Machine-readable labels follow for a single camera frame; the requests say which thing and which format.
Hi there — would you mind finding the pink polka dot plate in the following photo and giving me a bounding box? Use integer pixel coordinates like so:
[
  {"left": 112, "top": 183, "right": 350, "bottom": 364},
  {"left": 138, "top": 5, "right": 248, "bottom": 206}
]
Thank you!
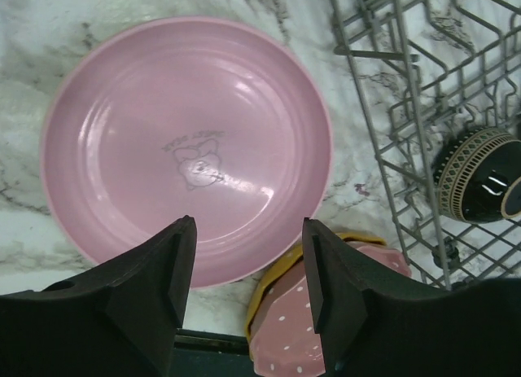
[{"left": 248, "top": 240, "right": 413, "bottom": 377}]

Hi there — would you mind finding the grey wire dish rack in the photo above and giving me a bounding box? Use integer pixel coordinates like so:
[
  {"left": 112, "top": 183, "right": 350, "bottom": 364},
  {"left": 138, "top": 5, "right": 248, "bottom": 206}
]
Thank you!
[{"left": 330, "top": 0, "right": 520, "bottom": 288}]

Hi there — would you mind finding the brown beige bowl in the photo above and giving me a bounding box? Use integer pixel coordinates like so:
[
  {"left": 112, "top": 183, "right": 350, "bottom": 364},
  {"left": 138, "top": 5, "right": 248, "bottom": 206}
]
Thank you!
[{"left": 432, "top": 126, "right": 520, "bottom": 224}]

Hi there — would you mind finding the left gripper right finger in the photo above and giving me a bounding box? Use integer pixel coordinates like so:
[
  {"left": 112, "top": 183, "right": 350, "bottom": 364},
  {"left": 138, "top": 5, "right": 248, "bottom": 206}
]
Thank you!
[{"left": 302, "top": 219, "right": 520, "bottom": 376}]

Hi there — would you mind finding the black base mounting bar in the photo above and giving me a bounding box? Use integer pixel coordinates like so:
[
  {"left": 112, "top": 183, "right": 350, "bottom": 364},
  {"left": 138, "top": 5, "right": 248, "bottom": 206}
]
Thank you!
[{"left": 169, "top": 329, "right": 256, "bottom": 377}]

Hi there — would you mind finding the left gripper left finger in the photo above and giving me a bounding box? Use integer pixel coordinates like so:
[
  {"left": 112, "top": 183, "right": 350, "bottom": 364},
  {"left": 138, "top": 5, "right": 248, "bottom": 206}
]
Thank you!
[{"left": 1, "top": 216, "right": 197, "bottom": 376}]

